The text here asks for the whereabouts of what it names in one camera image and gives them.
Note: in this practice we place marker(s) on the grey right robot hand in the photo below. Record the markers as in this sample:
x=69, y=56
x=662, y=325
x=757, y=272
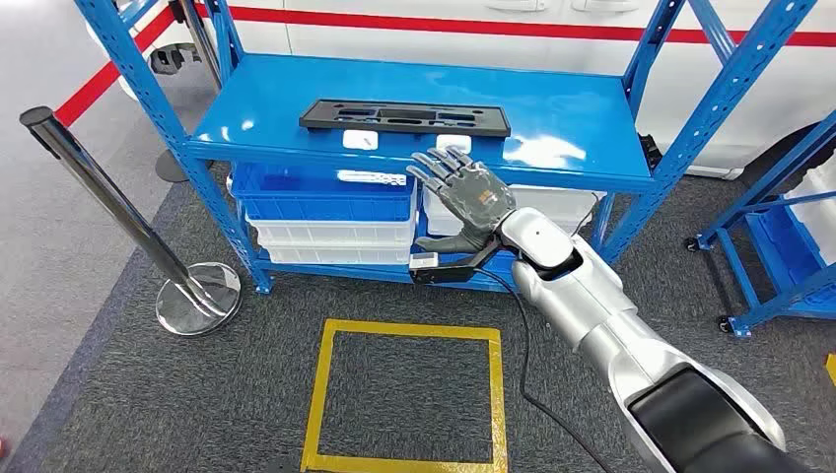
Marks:
x=473, y=196

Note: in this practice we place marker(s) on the long black plastic part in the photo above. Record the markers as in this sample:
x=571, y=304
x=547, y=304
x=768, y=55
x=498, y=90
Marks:
x=326, y=121

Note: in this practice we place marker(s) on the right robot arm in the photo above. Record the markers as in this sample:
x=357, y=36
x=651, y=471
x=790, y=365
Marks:
x=588, y=294

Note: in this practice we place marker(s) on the blue metal shelf rack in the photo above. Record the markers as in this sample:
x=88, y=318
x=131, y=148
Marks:
x=392, y=78

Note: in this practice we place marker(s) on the wide white plastic bin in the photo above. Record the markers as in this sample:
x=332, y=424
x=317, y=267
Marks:
x=562, y=202

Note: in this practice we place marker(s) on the yellow floor tape square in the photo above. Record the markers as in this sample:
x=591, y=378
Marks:
x=405, y=328

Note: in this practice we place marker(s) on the white car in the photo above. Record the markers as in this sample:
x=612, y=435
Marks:
x=457, y=47

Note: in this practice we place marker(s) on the blue plastic bin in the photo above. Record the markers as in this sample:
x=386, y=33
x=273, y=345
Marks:
x=313, y=202

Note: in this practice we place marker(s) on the red barrier belt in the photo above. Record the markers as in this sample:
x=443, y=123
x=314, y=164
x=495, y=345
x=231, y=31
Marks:
x=98, y=85
x=457, y=26

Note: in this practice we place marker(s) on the black ribbed block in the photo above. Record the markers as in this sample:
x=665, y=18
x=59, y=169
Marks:
x=650, y=151

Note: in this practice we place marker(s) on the blue wheeled metal rack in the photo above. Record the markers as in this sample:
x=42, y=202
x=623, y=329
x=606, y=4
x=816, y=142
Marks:
x=738, y=261

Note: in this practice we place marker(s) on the blue storage bin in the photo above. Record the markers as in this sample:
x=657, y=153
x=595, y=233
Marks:
x=784, y=254

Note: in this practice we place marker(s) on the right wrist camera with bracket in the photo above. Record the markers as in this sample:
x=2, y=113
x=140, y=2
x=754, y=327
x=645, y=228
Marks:
x=423, y=261

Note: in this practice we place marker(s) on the grey belt stanchion post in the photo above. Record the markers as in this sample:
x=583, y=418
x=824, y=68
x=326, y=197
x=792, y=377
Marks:
x=199, y=46

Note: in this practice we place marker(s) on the chrome stanchion post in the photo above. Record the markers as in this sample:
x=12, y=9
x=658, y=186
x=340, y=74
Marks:
x=98, y=183

